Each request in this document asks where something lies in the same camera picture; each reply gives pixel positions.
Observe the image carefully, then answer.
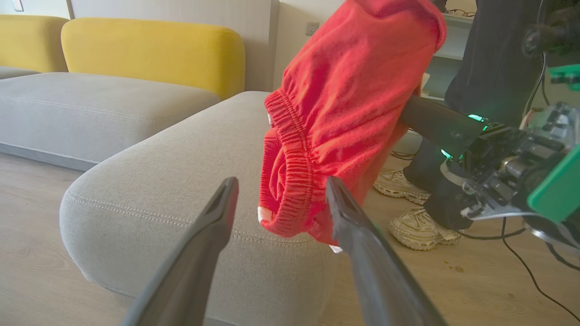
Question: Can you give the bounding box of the person in black trousers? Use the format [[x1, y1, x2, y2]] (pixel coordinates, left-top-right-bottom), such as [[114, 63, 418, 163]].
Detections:
[[402, 0, 551, 230]]

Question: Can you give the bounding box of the beige chunky sneaker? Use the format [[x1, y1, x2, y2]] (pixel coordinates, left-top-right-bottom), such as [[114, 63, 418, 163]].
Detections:
[[389, 207, 464, 251], [373, 169, 431, 205]]

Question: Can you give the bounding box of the yellow sofa backrest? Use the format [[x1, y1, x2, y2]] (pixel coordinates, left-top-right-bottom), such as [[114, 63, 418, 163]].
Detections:
[[0, 14, 69, 74], [61, 17, 246, 101]]

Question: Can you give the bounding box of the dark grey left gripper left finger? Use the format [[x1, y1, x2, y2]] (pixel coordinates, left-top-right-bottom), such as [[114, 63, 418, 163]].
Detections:
[[121, 177, 240, 326]]

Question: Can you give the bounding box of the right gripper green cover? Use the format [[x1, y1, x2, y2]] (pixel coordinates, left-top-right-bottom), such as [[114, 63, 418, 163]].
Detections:
[[400, 95, 580, 249]]

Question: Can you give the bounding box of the grey sofa chaise cushion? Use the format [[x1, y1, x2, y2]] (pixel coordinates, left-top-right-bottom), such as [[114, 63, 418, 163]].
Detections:
[[59, 91, 338, 326]]

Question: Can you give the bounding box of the red object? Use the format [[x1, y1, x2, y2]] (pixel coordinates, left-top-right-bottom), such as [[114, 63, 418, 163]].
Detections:
[[257, 0, 447, 247]]

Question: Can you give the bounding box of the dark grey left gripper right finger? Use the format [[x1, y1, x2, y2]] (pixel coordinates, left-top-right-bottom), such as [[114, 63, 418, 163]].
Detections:
[[326, 177, 448, 326]]

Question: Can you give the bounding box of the white shelf unit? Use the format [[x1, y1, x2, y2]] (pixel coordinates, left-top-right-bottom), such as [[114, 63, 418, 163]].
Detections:
[[420, 11, 476, 103]]

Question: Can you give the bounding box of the thin black floor cable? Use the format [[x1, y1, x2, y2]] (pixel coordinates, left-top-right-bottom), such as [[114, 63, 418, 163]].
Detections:
[[500, 217, 580, 323]]

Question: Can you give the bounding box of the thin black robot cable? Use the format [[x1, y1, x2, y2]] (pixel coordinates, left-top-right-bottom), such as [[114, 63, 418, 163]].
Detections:
[[526, 52, 551, 115]]

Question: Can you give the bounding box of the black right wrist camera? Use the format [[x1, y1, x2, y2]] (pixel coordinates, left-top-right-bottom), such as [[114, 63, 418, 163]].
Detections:
[[522, 5, 580, 62]]

